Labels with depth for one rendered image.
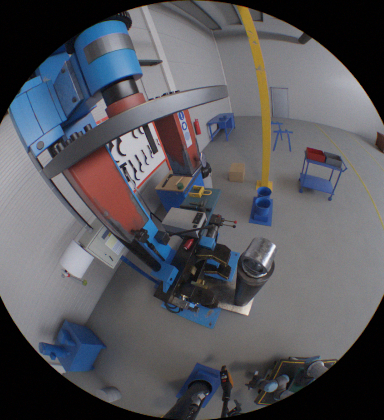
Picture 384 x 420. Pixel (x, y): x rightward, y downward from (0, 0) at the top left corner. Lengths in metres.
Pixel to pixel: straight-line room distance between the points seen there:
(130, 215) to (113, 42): 0.49
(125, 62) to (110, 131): 0.27
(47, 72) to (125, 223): 0.82
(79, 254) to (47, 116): 1.02
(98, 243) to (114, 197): 1.02
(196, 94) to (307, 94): 11.29
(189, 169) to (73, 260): 1.12
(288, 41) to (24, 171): 12.40
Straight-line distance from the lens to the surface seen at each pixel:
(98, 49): 0.46
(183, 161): 0.62
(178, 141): 0.58
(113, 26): 0.51
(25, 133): 0.64
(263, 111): 2.87
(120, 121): 0.20
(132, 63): 0.45
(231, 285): 2.16
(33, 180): 2.34
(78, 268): 1.35
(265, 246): 0.69
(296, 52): 11.66
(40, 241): 2.47
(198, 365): 2.38
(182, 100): 0.22
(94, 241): 1.35
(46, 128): 0.65
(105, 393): 3.05
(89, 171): 0.35
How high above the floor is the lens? 2.25
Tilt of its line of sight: 44 degrees down
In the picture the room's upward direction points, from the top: 20 degrees counter-clockwise
